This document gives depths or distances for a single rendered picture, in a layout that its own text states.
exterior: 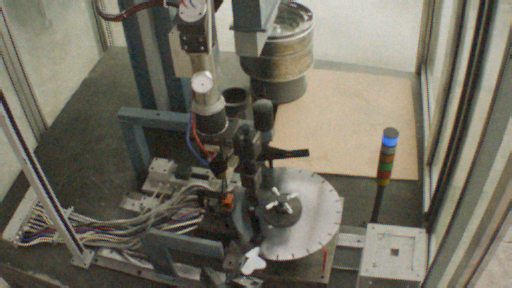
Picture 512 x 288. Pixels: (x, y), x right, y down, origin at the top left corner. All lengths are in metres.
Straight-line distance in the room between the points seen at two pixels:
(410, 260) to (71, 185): 1.25
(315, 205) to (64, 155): 1.08
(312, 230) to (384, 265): 0.23
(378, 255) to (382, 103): 0.84
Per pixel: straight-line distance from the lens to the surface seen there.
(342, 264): 1.50
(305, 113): 1.95
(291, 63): 1.83
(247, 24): 1.37
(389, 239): 1.40
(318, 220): 1.35
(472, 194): 0.93
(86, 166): 1.93
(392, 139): 1.29
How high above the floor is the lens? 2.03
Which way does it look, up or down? 44 degrees down
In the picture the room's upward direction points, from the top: 5 degrees counter-clockwise
